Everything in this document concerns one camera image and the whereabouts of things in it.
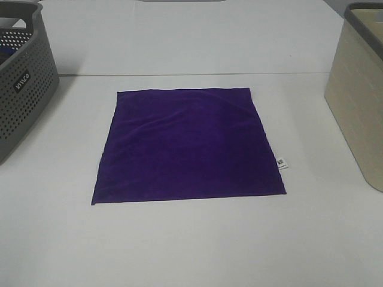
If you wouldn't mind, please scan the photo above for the blue towel in basket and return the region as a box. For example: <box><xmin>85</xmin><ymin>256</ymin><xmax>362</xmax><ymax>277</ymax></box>
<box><xmin>0</xmin><ymin>46</ymin><xmax>15</xmax><ymax>64</ymax></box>

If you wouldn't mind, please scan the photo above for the grey perforated plastic basket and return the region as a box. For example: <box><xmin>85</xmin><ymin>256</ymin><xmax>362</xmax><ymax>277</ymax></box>
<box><xmin>1</xmin><ymin>1</ymin><xmax>59</xmax><ymax>161</ymax></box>

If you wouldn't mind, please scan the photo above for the purple microfiber towel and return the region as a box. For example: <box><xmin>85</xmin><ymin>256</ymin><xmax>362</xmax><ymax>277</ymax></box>
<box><xmin>92</xmin><ymin>87</ymin><xmax>286</xmax><ymax>205</ymax></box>

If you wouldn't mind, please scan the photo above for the beige plastic storage bin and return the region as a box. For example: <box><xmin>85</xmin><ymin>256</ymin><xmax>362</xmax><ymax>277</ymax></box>
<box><xmin>324</xmin><ymin>2</ymin><xmax>382</xmax><ymax>191</ymax></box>

